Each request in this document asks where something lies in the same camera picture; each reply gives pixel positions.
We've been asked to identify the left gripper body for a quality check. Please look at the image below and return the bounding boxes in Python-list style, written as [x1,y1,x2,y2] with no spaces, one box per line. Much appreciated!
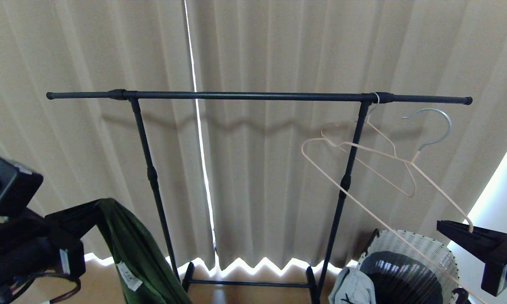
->
[0,227,86,296]

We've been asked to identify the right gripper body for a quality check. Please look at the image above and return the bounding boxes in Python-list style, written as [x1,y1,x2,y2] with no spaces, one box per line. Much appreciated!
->
[480,226,507,297]

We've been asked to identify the green printed shirt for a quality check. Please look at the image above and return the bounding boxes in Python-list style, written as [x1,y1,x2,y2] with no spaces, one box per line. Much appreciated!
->
[95,198,192,304]

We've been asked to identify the pink clothes hanger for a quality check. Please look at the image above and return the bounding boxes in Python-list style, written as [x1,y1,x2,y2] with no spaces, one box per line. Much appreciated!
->
[301,108,507,304]
[320,103,418,198]

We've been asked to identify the white laundry basket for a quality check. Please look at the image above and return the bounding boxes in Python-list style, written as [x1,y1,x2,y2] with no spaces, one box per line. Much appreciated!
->
[357,229,469,304]

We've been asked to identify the black clothes rack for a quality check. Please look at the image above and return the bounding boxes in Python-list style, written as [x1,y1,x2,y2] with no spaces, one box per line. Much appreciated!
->
[46,89,473,304]

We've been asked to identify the pale grey shorts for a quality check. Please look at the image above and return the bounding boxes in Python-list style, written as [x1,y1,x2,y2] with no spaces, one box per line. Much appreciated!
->
[328,267,377,304]

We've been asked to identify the beige curtain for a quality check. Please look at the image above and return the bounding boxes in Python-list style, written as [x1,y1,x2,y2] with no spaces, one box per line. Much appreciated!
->
[0,0,507,271]

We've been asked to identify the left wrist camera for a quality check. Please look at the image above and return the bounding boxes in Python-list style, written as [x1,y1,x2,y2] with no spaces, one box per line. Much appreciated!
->
[0,155,45,224]

